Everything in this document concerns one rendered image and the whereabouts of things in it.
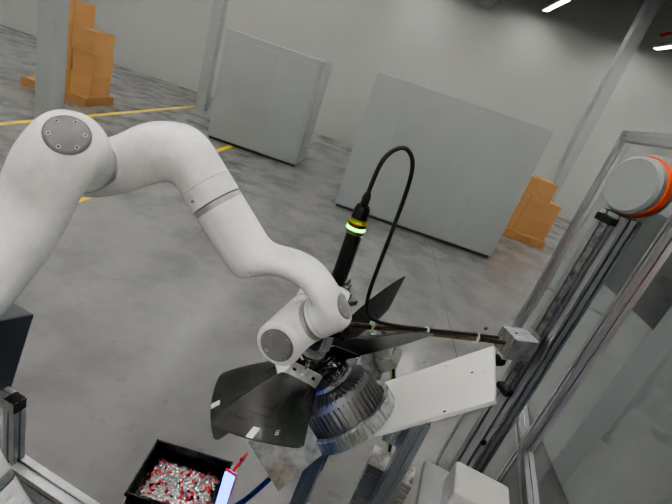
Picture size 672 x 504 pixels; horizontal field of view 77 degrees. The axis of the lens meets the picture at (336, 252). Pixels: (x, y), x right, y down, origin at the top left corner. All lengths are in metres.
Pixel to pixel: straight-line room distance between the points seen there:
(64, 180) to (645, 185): 1.23
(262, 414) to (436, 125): 5.77
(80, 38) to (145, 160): 8.29
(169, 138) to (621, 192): 1.10
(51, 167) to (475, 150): 6.18
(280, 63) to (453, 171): 3.67
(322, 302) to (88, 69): 8.50
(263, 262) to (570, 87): 13.39
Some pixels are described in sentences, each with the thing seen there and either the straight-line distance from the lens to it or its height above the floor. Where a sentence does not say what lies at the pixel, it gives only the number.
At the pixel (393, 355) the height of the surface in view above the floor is 1.14.
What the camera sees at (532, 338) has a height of 1.39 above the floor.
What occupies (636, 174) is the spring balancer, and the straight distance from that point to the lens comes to 1.34.
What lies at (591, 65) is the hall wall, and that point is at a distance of 14.07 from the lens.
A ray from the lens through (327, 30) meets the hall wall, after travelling 13.31.
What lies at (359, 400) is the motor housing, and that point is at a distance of 1.19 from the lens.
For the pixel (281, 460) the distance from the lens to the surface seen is 1.23.
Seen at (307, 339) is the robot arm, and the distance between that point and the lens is 0.75.
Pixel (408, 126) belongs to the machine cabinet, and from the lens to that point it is 6.45.
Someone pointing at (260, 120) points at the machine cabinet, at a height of 0.63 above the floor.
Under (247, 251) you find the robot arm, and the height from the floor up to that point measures 1.60.
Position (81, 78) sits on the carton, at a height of 0.42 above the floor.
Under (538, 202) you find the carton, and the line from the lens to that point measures 9.08.
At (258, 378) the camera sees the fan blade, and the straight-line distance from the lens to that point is 1.30.
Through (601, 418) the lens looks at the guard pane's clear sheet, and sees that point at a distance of 1.31.
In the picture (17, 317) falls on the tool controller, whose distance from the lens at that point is 1.15.
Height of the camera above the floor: 1.92
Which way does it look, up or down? 22 degrees down
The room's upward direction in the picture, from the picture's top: 19 degrees clockwise
